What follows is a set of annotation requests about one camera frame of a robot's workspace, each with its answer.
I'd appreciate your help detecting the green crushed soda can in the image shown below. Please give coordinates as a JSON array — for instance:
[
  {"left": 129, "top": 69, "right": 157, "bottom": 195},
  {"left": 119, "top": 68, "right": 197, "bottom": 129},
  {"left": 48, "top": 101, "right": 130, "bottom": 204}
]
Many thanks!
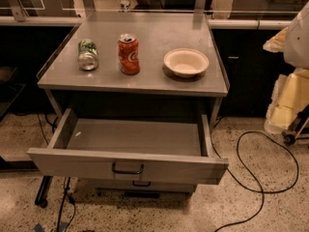
[{"left": 77, "top": 39, "right": 98, "bottom": 71}]

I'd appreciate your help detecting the grey metal drawer cabinet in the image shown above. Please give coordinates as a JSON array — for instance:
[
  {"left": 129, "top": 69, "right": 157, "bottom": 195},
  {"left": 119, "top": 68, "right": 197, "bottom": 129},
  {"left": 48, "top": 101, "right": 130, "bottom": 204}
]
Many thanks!
[{"left": 36, "top": 11, "right": 231, "bottom": 199}]

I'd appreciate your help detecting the black wheeled stand leg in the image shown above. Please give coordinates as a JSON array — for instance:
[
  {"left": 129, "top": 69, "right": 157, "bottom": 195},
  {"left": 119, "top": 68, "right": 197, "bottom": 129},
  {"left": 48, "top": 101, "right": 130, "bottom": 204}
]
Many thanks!
[{"left": 35, "top": 176, "right": 52, "bottom": 208}]

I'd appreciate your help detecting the grey top drawer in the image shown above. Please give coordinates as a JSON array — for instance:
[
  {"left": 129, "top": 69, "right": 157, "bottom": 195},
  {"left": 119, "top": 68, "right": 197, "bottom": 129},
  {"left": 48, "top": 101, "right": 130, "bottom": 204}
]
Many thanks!
[{"left": 28, "top": 109, "right": 228, "bottom": 185}]

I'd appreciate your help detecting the black floor cable loop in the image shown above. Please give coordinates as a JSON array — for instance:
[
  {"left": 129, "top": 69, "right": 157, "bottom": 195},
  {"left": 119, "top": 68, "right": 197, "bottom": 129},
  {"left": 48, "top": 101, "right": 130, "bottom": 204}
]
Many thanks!
[{"left": 211, "top": 115, "right": 300, "bottom": 232}]

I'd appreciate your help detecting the grey drawer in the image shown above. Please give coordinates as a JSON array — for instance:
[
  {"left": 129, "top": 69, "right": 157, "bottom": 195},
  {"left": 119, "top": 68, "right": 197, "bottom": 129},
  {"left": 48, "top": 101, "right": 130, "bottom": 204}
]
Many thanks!
[
  {"left": 28, "top": 109, "right": 228, "bottom": 185},
  {"left": 87, "top": 179, "right": 197, "bottom": 193}
]

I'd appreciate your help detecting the black cable under cabinet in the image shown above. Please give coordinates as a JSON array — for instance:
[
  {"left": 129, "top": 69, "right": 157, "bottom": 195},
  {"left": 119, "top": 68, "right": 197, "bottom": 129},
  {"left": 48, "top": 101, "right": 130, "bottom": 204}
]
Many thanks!
[{"left": 37, "top": 113, "right": 77, "bottom": 232}]

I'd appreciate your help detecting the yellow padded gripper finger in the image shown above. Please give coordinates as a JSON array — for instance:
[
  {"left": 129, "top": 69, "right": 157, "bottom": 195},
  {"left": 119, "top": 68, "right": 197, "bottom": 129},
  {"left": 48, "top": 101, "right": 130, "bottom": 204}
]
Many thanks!
[{"left": 263, "top": 27, "right": 309, "bottom": 130}]

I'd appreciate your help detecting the white horizontal rail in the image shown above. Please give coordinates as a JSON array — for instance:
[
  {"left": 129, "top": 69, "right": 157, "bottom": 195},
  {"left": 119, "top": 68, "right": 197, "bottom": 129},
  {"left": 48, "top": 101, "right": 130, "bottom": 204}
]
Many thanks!
[{"left": 0, "top": 14, "right": 290, "bottom": 30}]

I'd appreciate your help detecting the red cola can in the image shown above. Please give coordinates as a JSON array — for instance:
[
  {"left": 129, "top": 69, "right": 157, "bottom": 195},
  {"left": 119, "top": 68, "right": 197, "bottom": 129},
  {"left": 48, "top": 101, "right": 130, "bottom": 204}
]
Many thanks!
[{"left": 118, "top": 33, "right": 140, "bottom": 75}]

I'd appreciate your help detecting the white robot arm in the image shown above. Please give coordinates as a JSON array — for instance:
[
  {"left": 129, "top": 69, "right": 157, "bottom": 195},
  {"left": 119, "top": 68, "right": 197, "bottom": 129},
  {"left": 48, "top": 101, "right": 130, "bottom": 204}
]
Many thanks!
[{"left": 263, "top": 2, "right": 309, "bottom": 134}]

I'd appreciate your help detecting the white paper bowl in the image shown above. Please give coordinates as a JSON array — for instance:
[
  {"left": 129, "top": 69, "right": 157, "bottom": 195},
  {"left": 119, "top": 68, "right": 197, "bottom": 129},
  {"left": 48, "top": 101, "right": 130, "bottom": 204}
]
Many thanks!
[{"left": 163, "top": 48, "right": 210, "bottom": 78}]

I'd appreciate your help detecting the grey bottom drawer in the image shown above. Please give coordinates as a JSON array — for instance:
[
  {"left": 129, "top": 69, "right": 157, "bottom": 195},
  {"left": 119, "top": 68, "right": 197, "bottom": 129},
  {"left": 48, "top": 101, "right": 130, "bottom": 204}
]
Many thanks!
[{"left": 87, "top": 179, "right": 197, "bottom": 193}]

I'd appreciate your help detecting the blue tape piece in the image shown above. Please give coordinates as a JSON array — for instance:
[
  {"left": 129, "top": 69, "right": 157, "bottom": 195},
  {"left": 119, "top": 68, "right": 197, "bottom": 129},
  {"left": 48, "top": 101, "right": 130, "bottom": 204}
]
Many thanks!
[{"left": 34, "top": 223, "right": 45, "bottom": 232}]

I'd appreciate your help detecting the clear plastic water bottle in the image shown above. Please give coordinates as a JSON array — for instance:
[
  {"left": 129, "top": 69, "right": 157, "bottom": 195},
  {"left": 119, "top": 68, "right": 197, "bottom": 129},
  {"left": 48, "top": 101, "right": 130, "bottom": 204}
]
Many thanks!
[{"left": 120, "top": 0, "right": 130, "bottom": 12}]

